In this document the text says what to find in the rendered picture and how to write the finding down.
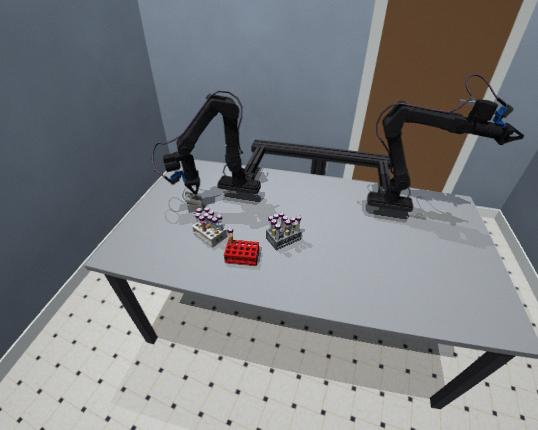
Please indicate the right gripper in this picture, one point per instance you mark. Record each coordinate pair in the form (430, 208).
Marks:
(190, 179)

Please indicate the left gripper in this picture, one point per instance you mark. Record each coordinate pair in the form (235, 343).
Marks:
(500, 130)

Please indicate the red rack with round wells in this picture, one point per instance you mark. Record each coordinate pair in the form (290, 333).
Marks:
(247, 254)

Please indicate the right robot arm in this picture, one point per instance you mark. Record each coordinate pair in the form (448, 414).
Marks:
(186, 143)

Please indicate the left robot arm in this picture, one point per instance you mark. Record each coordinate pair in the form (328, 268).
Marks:
(453, 122)

